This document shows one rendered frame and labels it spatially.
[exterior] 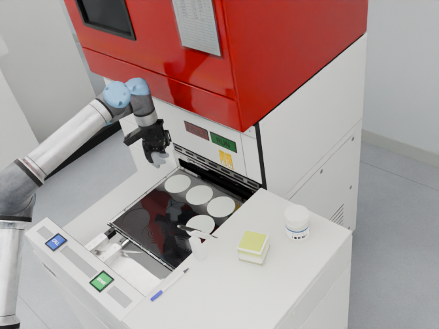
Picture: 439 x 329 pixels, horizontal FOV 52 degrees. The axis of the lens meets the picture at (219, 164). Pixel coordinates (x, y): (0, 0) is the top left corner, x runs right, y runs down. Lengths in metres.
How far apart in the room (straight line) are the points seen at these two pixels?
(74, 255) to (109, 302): 0.24
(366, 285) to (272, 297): 1.25
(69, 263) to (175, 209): 0.40
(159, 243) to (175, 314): 0.33
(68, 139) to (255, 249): 0.60
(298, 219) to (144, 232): 0.56
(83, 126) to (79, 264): 0.46
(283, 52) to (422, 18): 1.39
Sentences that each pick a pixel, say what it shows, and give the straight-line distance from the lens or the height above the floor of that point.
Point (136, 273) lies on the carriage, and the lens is 1.52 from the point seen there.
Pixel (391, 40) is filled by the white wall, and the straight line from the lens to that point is 2.82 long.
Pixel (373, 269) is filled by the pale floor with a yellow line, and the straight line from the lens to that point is 2.53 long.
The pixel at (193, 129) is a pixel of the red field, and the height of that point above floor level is 1.10.
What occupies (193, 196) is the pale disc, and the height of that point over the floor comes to 0.90.
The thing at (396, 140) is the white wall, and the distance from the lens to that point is 3.14.
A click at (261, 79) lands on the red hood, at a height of 1.35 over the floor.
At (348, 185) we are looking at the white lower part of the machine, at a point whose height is 0.49.
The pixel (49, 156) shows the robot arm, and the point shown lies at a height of 1.35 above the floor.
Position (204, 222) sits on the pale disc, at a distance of 1.56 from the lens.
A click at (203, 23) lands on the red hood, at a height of 1.56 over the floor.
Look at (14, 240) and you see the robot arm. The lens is 1.40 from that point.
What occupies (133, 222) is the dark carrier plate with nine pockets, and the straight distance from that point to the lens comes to 1.64.
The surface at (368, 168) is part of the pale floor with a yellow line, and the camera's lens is 3.06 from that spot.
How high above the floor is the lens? 2.03
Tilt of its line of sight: 40 degrees down
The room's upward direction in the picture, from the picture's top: 12 degrees counter-clockwise
